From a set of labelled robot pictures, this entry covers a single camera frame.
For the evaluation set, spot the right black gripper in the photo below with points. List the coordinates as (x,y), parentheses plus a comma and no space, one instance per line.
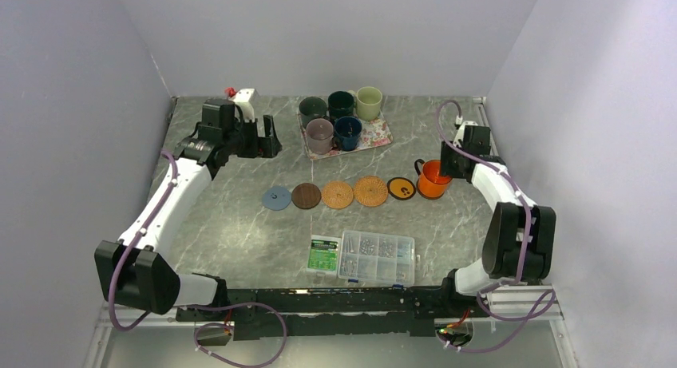
(447,152)

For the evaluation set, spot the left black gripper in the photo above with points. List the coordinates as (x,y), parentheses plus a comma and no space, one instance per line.
(271,145)

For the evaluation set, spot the orange mug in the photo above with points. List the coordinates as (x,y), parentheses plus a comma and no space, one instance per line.
(431,183)

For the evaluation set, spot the blue smiley coaster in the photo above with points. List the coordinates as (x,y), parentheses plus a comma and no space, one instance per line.
(276,198)

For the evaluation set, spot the black orange round coaster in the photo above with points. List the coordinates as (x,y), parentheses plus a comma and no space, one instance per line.
(401,188)

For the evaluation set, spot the lilac mug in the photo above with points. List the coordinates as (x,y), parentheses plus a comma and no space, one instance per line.
(320,136)

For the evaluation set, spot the grey mug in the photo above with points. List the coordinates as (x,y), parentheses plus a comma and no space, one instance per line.
(311,108)

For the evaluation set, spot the dark wood coaster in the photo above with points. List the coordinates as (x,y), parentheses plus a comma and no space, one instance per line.
(306,196)

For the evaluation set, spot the navy blue mug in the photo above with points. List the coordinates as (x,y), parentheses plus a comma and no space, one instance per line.
(347,133)

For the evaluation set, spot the dark green mug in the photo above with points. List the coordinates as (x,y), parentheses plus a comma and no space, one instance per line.
(340,104)

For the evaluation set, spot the cream mug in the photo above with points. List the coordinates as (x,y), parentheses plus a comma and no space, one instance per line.
(368,102)

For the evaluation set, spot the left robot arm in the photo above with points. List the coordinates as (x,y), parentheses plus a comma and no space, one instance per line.
(132,269)

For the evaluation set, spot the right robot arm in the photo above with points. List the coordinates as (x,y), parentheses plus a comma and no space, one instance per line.
(519,242)

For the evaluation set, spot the floral tray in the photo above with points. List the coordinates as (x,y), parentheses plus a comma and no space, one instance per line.
(374,134)

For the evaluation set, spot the green label small box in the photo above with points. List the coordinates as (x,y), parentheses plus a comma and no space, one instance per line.
(323,255)

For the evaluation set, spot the clear plastic screw organizer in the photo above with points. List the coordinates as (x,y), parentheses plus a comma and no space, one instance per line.
(377,258)

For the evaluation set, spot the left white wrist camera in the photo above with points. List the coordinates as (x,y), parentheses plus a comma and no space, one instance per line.
(243,98)

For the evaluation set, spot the right side aluminium rail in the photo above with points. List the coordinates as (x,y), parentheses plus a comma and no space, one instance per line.
(518,138)

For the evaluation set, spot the aluminium frame rail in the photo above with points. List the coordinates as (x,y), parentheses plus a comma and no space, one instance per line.
(523,327)

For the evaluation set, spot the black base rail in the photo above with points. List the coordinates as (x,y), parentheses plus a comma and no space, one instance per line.
(261,313)

